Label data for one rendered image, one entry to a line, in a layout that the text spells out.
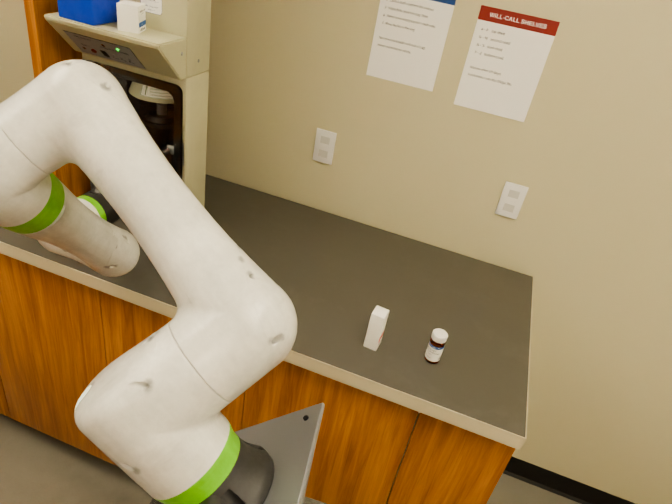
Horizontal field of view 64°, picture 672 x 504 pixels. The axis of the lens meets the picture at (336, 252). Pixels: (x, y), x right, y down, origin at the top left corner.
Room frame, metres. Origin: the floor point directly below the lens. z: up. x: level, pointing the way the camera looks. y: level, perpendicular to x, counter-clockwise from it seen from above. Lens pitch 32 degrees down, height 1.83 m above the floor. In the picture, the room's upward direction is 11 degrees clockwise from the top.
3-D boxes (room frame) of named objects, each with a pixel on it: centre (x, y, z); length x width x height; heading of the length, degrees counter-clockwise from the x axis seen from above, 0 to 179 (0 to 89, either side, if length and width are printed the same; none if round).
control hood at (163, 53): (1.33, 0.63, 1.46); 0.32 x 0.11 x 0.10; 77
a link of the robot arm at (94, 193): (1.08, 0.58, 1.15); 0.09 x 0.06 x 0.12; 77
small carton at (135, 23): (1.32, 0.58, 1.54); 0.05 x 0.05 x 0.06; 4
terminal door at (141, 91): (1.38, 0.61, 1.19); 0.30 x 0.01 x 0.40; 76
